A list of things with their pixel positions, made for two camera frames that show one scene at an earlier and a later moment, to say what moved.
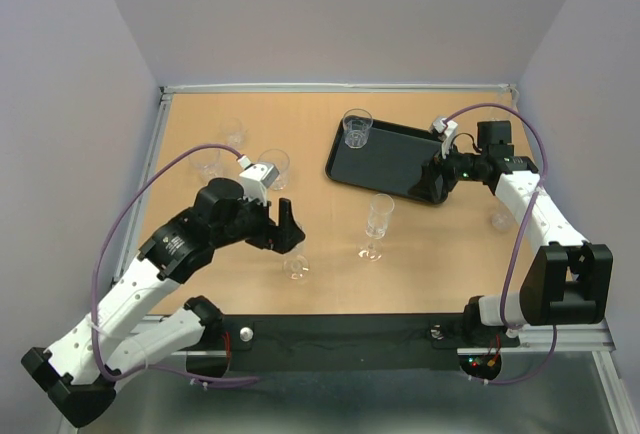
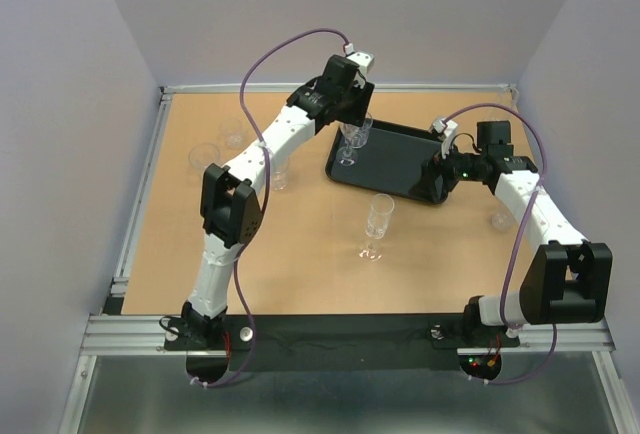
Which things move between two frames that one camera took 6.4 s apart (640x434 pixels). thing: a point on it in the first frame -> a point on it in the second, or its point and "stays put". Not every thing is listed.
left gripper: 281,237 -> 357,114
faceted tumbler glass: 356,125 stays put
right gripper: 425,188 stays put
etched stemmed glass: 381,208 stays put
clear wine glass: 296,265 -> 347,156
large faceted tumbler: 281,162 stays put
